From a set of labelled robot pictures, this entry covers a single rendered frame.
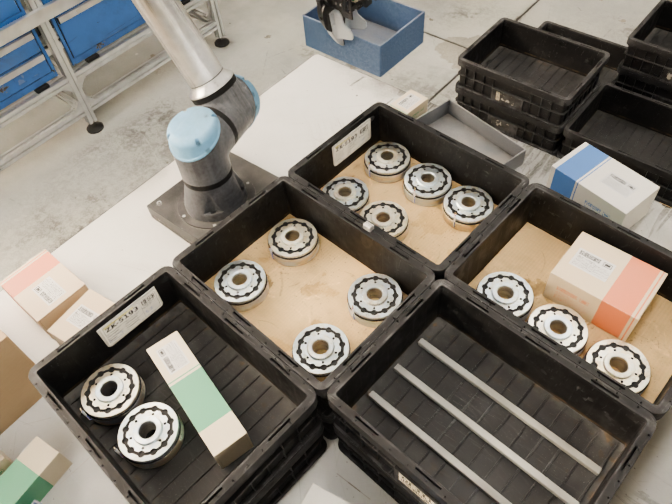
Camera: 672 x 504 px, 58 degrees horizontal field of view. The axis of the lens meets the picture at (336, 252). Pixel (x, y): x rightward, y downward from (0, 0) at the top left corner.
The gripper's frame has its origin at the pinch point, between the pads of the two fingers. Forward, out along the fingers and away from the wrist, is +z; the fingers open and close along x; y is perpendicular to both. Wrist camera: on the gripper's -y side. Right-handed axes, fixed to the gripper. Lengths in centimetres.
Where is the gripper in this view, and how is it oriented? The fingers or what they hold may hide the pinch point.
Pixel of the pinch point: (340, 37)
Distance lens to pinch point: 126.9
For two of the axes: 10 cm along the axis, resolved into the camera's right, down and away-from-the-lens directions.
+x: 6.5, -6.7, 3.5
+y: 7.5, 4.9, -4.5
